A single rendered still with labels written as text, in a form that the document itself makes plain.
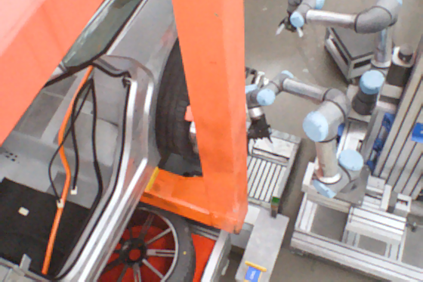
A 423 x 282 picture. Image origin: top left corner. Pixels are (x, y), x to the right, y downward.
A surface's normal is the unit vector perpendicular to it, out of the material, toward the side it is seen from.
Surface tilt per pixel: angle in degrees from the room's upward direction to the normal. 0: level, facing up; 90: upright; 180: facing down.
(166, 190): 0
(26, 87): 90
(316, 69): 0
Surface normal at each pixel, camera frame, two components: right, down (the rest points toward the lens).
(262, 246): -0.07, -0.55
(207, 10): -0.37, 0.79
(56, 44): 0.93, 0.27
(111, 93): -0.33, 0.29
